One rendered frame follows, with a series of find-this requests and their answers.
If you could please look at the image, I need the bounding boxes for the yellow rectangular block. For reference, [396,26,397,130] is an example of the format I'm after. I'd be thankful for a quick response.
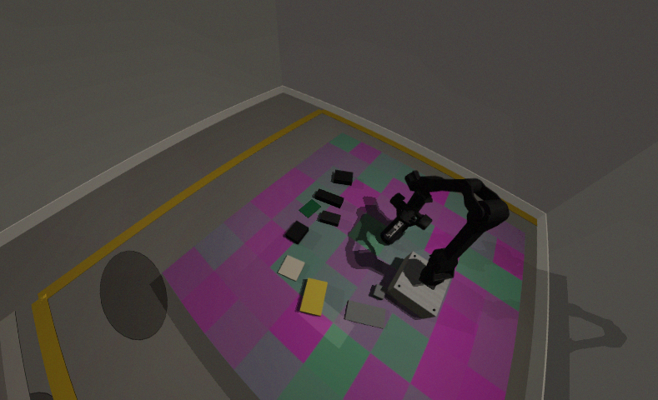
[299,277,328,317]

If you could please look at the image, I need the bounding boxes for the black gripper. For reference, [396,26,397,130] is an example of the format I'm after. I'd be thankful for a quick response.
[390,192,432,230]

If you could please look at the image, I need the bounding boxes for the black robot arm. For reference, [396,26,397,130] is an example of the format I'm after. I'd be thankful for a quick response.
[397,170,510,290]

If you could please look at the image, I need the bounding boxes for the beige flat square tile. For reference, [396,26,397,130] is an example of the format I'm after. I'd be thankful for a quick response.
[278,256,305,282]

